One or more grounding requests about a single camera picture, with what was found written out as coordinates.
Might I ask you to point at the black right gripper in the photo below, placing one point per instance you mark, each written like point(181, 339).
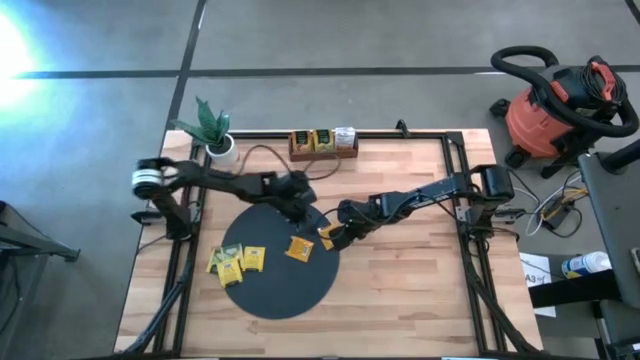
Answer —
point(360, 212)

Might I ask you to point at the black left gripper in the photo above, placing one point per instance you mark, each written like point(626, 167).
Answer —
point(292, 192)

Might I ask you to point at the yellow tea packet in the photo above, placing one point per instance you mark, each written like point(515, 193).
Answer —
point(254, 258)
point(213, 260)
point(230, 272)

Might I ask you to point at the brown wooden organizer box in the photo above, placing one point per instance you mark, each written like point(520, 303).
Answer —
point(322, 156)

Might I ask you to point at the round dark woven placemat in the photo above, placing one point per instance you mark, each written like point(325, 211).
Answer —
point(280, 290)

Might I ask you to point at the dark green tea packet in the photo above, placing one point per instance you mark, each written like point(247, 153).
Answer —
point(323, 140)

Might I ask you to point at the orange white tea packet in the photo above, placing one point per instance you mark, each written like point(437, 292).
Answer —
point(345, 137)

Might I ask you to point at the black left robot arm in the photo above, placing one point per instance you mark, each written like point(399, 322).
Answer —
point(215, 180)

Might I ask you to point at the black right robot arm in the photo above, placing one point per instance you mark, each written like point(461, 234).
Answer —
point(440, 190)

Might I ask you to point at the green plant in white pot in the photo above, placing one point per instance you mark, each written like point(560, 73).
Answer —
point(222, 152)

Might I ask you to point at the white paper sheet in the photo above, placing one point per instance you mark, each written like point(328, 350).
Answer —
point(535, 265)

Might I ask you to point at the black power adapter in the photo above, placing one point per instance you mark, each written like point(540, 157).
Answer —
point(557, 216)

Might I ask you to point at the orange shop vacuum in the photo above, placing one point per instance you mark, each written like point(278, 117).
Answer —
point(530, 125)

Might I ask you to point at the white blue spray can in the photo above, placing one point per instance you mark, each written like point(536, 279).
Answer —
point(587, 264)

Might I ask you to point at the red shop vacuum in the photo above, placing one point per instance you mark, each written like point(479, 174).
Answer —
point(522, 50)

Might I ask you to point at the black metal stand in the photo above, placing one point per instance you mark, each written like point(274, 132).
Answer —
point(30, 245)

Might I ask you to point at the grey side table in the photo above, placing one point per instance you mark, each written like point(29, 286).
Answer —
point(615, 225)

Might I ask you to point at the black post mount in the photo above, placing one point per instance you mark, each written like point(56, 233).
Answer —
point(402, 127)

